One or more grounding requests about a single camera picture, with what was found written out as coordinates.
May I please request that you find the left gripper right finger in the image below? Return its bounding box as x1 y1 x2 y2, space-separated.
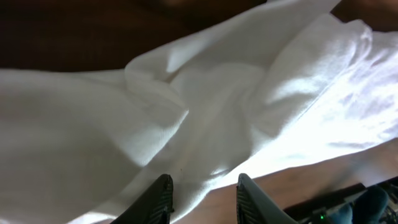
236 173 298 224

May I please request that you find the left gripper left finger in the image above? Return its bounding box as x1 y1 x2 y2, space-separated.
111 174 174 224

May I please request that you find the white printed t-shirt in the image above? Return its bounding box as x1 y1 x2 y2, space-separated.
1 1 397 223

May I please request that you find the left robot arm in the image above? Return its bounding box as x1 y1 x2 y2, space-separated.
113 174 397 224

